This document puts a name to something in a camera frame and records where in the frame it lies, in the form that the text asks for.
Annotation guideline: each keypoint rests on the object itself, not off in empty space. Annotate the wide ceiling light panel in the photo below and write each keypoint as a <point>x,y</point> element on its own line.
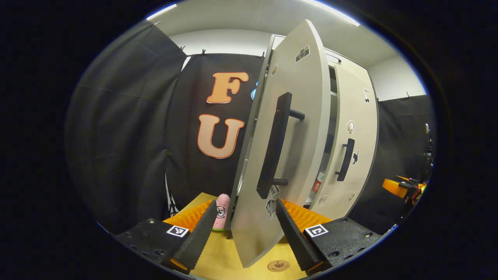
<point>334,11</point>

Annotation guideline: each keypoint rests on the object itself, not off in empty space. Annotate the dark equipment stand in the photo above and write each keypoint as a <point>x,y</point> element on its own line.
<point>428,134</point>

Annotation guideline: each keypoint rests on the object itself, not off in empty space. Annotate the clear plastic bottle red label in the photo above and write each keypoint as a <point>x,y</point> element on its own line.
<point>316,186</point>

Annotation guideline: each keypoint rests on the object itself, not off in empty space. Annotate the pink star plush toy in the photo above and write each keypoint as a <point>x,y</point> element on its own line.
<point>222,206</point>

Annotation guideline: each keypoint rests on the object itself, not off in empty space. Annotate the narrow ceiling light strip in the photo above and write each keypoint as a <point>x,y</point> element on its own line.
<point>161,11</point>

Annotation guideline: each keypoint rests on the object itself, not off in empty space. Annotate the black backdrop cloth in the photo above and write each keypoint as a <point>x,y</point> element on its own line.
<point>116,116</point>

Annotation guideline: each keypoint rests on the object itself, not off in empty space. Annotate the round wooden coaster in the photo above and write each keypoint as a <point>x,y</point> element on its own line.
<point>278,266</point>

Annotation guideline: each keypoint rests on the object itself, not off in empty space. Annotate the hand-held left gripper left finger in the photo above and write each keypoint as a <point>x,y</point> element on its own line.
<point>198,237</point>

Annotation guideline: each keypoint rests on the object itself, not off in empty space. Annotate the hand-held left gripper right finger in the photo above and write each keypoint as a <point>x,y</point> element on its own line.
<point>295,241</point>

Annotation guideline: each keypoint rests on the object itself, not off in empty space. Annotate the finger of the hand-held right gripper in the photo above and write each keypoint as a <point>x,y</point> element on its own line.
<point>393,186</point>

